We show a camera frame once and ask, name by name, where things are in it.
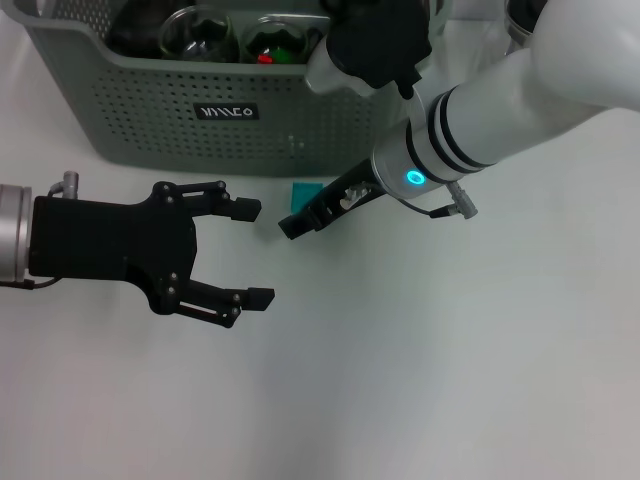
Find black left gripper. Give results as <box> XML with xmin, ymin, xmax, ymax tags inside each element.
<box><xmin>29</xmin><ymin>180</ymin><xmax>276</xmax><ymax>330</ymax></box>

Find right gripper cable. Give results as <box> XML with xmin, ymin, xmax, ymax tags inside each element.
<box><xmin>404</xmin><ymin>182</ymin><xmax>479</xmax><ymax>221</ymax></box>

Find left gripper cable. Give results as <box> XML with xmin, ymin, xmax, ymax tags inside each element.
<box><xmin>0</xmin><ymin>171</ymin><xmax>81</xmax><ymax>290</ymax></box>

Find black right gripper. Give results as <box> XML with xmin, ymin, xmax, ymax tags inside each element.
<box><xmin>278</xmin><ymin>159</ymin><xmax>386</xmax><ymax>241</ymax></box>

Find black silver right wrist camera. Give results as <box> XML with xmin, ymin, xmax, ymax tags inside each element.
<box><xmin>305</xmin><ymin>0</ymin><xmax>434</xmax><ymax>99</ymax></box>

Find grey perforated storage bin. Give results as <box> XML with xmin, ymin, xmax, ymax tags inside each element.
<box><xmin>9</xmin><ymin>0</ymin><xmax>454</xmax><ymax>179</ymax></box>

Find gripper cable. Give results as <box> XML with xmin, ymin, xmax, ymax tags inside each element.
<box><xmin>0</xmin><ymin>171</ymin><xmax>81</xmax><ymax>290</ymax></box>
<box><xmin>404</xmin><ymin>182</ymin><xmax>479</xmax><ymax>221</ymax></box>

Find cyan square toy brick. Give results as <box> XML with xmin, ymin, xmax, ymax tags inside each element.
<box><xmin>291</xmin><ymin>182</ymin><xmax>325</xmax><ymax>212</ymax></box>

